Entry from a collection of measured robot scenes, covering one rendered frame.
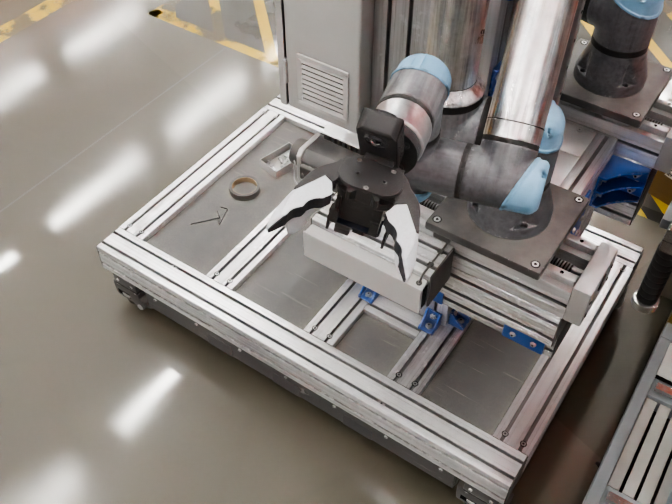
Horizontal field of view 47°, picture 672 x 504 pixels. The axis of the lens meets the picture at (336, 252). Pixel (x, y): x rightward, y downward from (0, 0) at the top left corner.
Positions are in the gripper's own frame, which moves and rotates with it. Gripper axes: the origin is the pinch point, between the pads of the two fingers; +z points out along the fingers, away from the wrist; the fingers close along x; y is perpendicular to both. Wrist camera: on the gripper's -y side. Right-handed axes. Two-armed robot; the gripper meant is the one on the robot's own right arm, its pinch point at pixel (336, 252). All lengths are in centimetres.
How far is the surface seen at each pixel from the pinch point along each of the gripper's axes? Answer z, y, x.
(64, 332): -49, 136, 83
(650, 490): -54, 109, -76
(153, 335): -57, 133, 59
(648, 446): -65, 109, -74
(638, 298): -47, 41, -44
